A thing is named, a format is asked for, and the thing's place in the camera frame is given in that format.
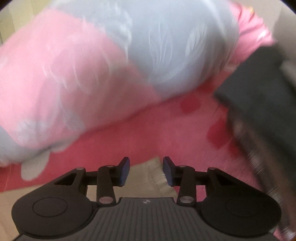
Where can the pink grey floral quilt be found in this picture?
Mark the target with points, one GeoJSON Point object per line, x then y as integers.
{"type": "Point", "coordinates": [69, 81]}

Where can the pink floral bed blanket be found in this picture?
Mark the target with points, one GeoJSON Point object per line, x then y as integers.
{"type": "Point", "coordinates": [150, 134]}

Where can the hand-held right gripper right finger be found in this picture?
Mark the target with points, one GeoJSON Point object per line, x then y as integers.
{"type": "Point", "coordinates": [167, 171]}

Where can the beige pants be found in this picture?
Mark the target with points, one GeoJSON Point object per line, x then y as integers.
{"type": "Point", "coordinates": [148, 173]}

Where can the dark folded clothes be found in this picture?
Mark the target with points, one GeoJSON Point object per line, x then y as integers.
{"type": "Point", "coordinates": [254, 92]}

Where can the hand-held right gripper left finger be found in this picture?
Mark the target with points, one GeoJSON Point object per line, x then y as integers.
{"type": "Point", "coordinates": [126, 170]}

